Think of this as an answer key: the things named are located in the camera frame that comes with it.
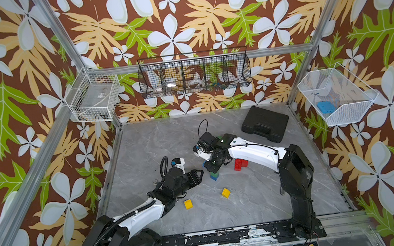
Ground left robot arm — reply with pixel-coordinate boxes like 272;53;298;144
82;157;204;246

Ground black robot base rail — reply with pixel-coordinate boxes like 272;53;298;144
154;218;327;246

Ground yellow square brick middle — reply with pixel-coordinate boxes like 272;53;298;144
221;188;231;199

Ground red long brick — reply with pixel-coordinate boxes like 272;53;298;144
234;159;242;172

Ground blue object in basket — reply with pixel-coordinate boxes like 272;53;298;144
317;101;337;115

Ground yellow square brick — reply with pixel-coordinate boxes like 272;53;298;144
184;199;194;210
221;188;231;199

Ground yellow square brick left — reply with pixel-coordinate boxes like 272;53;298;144
184;199;194;210

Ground red square brick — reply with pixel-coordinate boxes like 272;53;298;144
241;160;248;167

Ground white wire basket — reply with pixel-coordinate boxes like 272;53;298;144
298;63;379;127
64;68;121;122

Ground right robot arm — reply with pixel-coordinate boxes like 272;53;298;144
193;132;317;238

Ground white wire basket right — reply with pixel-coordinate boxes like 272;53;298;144
298;63;379;127

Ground black plastic tool case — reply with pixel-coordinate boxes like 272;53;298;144
241;106;289;143

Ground white wire basket left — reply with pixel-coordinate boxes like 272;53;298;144
64;68;121;122

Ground black wire basket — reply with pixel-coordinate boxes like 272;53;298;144
137;47;252;99

